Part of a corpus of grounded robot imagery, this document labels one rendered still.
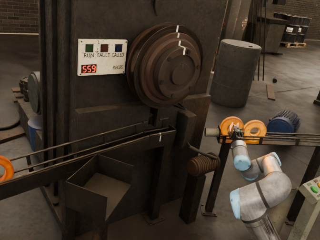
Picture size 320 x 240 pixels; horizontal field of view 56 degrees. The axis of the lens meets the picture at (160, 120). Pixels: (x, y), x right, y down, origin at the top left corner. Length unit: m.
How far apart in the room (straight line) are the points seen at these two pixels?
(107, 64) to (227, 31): 4.66
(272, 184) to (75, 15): 1.15
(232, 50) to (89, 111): 2.99
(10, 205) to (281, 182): 1.78
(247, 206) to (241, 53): 3.19
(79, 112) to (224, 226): 1.36
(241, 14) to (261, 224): 4.86
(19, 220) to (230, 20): 4.98
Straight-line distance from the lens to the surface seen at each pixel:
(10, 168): 1.56
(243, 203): 1.32
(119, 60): 1.64
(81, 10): 1.53
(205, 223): 2.35
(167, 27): 1.59
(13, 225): 2.25
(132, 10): 1.64
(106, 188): 1.52
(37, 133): 2.73
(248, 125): 2.08
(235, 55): 4.32
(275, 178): 1.36
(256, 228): 1.38
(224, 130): 2.06
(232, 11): 6.07
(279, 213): 2.14
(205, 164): 2.00
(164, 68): 1.53
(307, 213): 2.07
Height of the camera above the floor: 1.55
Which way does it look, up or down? 25 degrees down
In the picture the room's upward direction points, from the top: 9 degrees clockwise
